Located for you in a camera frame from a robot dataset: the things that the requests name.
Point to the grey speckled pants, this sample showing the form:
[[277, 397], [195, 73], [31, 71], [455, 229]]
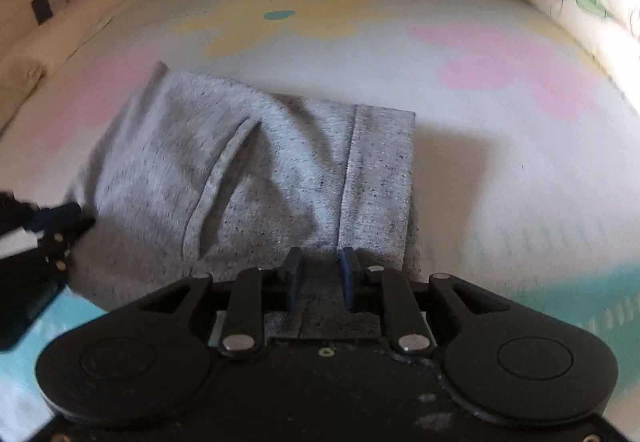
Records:
[[205, 176]]

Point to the pastel floral bed sheet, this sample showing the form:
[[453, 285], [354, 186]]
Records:
[[527, 158]]

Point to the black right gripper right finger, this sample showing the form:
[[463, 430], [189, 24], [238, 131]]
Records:
[[386, 293]]

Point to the cream rolled bed bumper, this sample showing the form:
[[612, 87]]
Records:
[[43, 51]]

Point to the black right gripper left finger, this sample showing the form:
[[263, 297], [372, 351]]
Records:
[[255, 294]]

